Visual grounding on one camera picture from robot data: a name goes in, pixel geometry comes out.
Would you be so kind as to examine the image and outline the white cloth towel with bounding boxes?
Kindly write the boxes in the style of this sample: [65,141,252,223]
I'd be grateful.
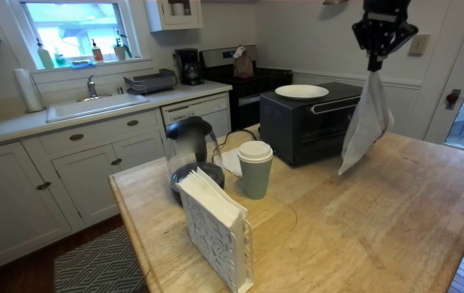
[338,71,394,174]

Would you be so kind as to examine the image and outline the green cup with white lid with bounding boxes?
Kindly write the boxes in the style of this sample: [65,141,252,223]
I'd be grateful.
[237,140,273,198]

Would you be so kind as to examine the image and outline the grey patterned floor mat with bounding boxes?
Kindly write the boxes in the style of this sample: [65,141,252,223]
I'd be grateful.
[53,228,145,293]

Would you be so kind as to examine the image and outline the plant pot on sill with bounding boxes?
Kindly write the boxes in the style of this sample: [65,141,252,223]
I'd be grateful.
[114,32,132,60]

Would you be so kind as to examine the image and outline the brown paper bag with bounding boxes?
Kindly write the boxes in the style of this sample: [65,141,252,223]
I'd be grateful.
[232,45,254,78]

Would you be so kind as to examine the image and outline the white wall cabinet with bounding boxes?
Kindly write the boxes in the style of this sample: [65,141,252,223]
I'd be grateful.
[145,0,202,32]

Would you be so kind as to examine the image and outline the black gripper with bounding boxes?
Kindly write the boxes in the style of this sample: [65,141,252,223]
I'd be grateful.
[351,0,418,71]

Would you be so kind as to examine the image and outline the wall light switch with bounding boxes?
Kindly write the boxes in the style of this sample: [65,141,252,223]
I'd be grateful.
[408,34,429,57]

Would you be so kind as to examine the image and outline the black toaster oven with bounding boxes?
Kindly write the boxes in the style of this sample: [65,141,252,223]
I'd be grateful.
[259,83,361,166]

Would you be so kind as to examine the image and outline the white kitchen sink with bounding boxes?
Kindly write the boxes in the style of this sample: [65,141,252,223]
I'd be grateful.
[45,94,148,122]

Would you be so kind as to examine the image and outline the paper towel roll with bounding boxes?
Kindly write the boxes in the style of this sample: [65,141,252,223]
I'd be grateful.
[13,68,44,112]

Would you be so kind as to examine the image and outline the white dishwasher panel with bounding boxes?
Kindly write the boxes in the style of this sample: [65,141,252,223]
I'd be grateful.
[161,93,231,136]

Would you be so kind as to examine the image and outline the white napkin holder with napkins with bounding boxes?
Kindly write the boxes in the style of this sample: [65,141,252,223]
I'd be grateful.
[176,167,254,293]

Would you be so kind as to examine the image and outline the orange soap bottle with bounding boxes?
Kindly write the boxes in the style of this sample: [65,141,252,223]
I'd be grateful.
[91,39,104,62]

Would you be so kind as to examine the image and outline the white round plate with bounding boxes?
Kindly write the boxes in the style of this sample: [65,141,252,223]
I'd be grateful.
[275,84,329,99]

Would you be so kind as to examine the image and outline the glass kettle with black lid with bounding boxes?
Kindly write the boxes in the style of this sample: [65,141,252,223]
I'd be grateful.
[166,115,224,203]

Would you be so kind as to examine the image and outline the black door knob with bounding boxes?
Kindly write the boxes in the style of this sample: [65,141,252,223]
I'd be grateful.
[444,88,460,110]

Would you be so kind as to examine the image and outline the black kitchen stove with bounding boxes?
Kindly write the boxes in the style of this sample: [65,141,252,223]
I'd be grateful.
[200,47,293,130]

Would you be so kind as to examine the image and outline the grey dish rack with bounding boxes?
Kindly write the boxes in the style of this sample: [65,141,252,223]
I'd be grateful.
[123,68,177,94]

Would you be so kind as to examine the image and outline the black coffee maker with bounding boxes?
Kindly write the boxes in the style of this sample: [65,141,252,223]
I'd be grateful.
[174,49,202,84]

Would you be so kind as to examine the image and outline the white base cabinets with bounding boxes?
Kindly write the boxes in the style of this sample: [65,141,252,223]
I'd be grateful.
[0,109,162,265]

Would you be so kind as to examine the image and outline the chrome faucet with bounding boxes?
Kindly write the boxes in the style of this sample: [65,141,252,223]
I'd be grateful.
[86,75,97,97]

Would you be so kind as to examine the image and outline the green soap bottle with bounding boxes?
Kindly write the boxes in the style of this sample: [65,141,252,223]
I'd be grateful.
[36,39,55,68]

